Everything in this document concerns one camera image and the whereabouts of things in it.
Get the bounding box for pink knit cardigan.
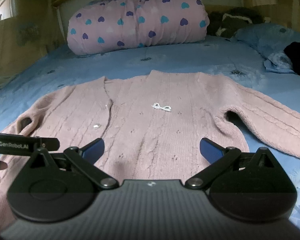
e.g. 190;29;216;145
0;70;300;233

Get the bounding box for blue dandelion bed sheet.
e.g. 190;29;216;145
0;35;300;233

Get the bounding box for wooden bedside cabinet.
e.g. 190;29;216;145
0;0;64;89

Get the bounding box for blue dandelion pillow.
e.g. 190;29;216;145
231;23;300;74

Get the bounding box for pink heart-patterned rolled quilt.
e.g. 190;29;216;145
67;0;210;56

